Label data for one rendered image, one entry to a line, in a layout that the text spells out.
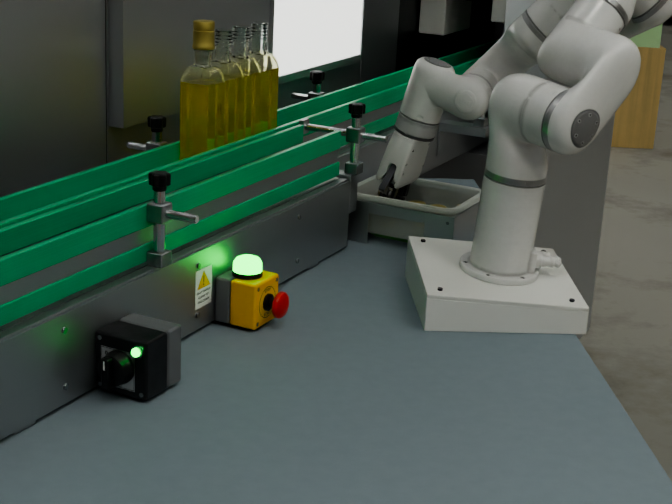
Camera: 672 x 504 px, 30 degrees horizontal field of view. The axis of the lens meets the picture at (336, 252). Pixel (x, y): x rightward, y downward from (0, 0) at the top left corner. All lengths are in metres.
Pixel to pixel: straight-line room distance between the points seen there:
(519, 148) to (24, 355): 0.81
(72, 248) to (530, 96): 0.71
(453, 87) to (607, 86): 0.40
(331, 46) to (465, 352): 1.05
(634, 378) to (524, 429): 2.18
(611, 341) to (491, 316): 2.16
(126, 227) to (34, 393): 0.26
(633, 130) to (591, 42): 4.89
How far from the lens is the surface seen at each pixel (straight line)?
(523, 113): 1.87
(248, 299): 1.83
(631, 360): 3.91
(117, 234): 1.65
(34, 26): 1.92
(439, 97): 2.20
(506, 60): 2.27
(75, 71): 2.01
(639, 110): 6.76
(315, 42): 2.62
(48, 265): 1.55
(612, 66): 1.87
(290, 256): 2.05
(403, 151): 2.23
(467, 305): 1.88
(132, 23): 2.07
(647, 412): 3.57
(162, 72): 2.15
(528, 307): 1.90
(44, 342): 1.55
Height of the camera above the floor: 1.43
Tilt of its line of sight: 18 degrees down
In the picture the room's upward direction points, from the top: 3 degrees clockwise
